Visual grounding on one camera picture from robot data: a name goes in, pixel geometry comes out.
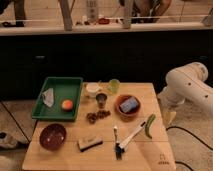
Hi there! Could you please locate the black whiteboard eraser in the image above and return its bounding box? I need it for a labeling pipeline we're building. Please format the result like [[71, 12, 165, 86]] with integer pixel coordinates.
[[78, 136, 103, 152]]

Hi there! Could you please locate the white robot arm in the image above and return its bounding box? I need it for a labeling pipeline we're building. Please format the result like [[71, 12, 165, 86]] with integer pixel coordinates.
[[157, 62, 213, 126]]

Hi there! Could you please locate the blue sponge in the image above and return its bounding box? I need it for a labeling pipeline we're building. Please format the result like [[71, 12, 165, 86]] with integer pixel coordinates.
[[120, 97, 139, 113]]

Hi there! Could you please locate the brown clay bowl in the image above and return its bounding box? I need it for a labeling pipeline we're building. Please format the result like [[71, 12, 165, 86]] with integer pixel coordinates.
[[114, 94, 141, 121]]

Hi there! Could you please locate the black white brush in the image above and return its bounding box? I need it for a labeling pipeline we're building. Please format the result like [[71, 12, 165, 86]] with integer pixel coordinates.
[[113, 126, 122, 160]]

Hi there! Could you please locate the green translucent cup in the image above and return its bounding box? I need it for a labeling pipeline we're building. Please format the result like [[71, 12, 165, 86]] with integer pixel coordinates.
[[108, 79, 120, 94]]

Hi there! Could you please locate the small metal cup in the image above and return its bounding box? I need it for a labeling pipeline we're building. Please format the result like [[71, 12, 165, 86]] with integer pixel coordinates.
[[96, 93, 107, 109]]

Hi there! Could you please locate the brown dried fruit cluster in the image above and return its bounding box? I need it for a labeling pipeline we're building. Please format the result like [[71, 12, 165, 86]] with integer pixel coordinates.
[[86, 110, 111, 124]]

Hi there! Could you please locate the white ceramic cup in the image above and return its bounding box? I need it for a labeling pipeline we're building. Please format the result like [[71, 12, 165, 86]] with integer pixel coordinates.
[[86, 83, 101, 98]]

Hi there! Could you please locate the orange fruit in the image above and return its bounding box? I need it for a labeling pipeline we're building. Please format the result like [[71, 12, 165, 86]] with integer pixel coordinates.
[[61, 99, 73, 111]]

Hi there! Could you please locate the green plastic tray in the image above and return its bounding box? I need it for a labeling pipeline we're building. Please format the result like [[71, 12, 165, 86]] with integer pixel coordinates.
[[32, 77, 83, 121]]

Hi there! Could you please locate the dark red bowl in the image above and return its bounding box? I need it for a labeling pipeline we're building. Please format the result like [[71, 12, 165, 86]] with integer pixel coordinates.
[[39, 123, 66, 151]]

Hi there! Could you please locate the crumpled grey paper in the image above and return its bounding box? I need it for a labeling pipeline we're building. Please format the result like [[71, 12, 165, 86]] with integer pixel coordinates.
[[42, 88, 54, 107]]

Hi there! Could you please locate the black floor cable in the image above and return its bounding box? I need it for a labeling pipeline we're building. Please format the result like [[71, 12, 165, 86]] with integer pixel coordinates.
[[165, 125, 213, 171]]

